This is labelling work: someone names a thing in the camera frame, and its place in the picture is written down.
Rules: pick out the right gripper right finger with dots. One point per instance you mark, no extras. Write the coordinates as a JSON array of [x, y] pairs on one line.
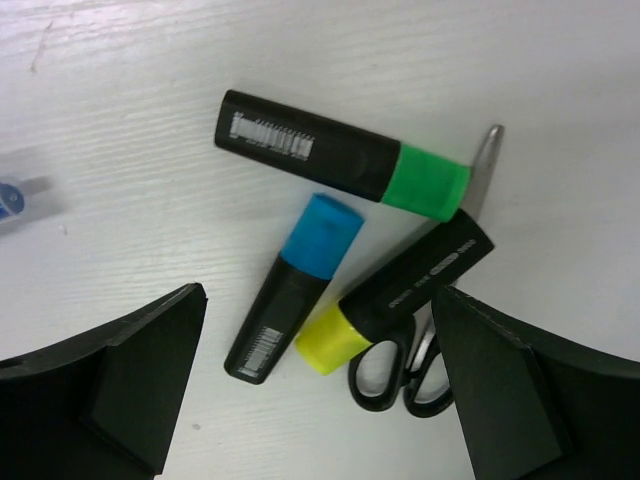
[[532, 404]]

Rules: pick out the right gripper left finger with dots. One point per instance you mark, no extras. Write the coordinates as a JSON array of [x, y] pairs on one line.
[[102, 404]]

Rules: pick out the blue cap black highlighter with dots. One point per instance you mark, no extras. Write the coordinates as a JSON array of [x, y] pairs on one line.
[[298, 277]]

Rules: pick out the yellow cap black highlighter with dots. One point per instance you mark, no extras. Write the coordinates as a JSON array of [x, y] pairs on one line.
[[388, 298]]

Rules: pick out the clear glue bottle blue cap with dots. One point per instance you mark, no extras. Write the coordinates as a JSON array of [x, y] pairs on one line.
[[25, 201]]

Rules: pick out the green cap black highlighter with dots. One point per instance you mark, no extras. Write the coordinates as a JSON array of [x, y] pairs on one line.
[[359, 162]]

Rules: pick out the black handled scissors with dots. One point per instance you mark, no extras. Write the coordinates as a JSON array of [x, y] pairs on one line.
[[417, 348]]

